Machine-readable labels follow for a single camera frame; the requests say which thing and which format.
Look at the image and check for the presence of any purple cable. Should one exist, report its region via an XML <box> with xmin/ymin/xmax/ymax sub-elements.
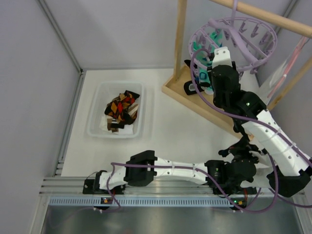
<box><xmin>190</xmin><ymin>47</ymin><xmax>312</xmax><ymax>214</ymax></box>
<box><xmin>94</xmin><ymin>162</ymin><xmax>234</xmax><ymax>213</ymax></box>

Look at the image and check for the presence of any teal sock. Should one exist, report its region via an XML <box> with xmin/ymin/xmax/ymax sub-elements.
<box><xmin>192</xmin><ymin>29</ymin><xmax>222</xmax><ymax>82</ymax></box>
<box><xmin>198</xmin><ymin>67</ymin><xmax>214</xmax><ymax>95</ymax></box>

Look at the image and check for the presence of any aluminium rail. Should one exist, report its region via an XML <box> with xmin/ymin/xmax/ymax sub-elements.
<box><xmin>39</xmin><ymin>177</ymin><xmax>305</xmax><ymax>195</ymax></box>

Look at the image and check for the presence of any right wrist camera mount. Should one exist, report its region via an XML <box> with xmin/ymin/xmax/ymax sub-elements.
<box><xmin>212</xmin><ymin>46</ymin><xmax>232</xmax><ymax>68</ymax></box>

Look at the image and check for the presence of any purple round clip hanger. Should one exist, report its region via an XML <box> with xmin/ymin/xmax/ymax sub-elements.
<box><xmin>188</xmin><ymin>0</ymin><xmax>277</xmax><ymax>74</ymax></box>

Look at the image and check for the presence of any pile of socks in bin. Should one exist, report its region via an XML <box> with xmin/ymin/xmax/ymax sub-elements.
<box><xmin>99</xmin><ymin>90</ymin><xmax>140</xmax><ymax>136</ymax></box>

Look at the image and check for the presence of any clear plastic bag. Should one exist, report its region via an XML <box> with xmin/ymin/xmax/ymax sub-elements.
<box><xmin>257</xmin><ymin>37</ymin><xmax>310</xmax><ymax>104</ymax></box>

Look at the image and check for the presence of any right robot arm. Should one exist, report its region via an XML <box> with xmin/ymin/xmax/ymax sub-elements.
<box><xmin>210</xmin><ymin>62</ymin><xmax>312</xmax><ymax>197</ymax></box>

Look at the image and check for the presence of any perforated cable duct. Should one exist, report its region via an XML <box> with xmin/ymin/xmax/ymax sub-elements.
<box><xmin>49</xmin><ymin>196</ymin><xmax>233</xmax><ymax>207</ymax></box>

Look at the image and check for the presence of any white plastic bin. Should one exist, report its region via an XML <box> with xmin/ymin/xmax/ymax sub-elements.
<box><xmin>86</xmin><ymin>80</ymin><xmax>144</xmax><ymax>138</ymax></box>

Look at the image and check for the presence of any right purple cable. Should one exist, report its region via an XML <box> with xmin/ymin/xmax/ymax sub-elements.
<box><xmin>190</xmin><ymin>47</ymin><xmax>312</xmax><ymax>214</ymax></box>

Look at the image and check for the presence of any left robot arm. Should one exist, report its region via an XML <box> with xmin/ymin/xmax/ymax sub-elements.
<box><xmin>83</xmin><ymin>144</ymin><xmax>268</xmax><ymax>195</ymax></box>

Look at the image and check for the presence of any wooden hanger rack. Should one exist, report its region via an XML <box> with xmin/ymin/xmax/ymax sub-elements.
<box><xmin>161</xmin><ymin>0</ymin><xmax>312</xmax><ymax>138</ymax></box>

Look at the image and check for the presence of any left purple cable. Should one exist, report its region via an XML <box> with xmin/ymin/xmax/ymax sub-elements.
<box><xmin>94</xmin><ymin>162</ymin><xmax>234</xmax><ymax>213</ymax></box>

